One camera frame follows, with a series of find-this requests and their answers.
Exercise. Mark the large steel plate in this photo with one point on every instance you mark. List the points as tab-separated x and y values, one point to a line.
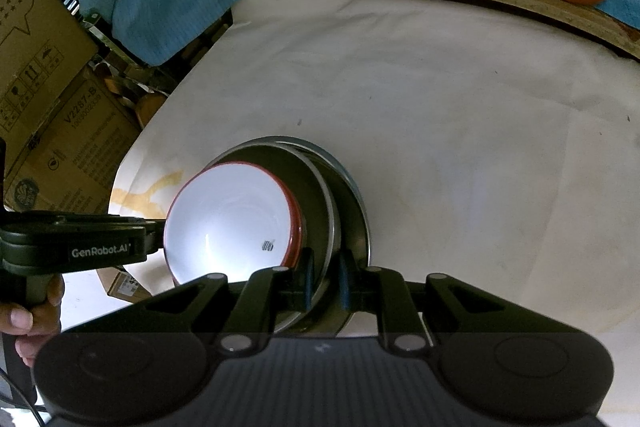
352	217

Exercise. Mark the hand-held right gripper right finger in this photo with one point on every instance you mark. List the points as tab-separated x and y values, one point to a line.
347	282

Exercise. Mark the yellow object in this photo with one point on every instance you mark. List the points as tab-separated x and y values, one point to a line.
150	109

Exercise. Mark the person's left hand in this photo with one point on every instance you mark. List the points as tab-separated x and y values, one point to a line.
25	324

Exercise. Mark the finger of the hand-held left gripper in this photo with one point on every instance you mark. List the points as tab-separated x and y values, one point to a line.
155	237

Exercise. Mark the steel bowl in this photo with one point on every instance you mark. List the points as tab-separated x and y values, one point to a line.
315	207

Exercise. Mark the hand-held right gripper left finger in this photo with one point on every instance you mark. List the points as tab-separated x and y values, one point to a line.
306	279

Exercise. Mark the white table cover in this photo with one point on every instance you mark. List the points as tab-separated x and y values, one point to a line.
450	132

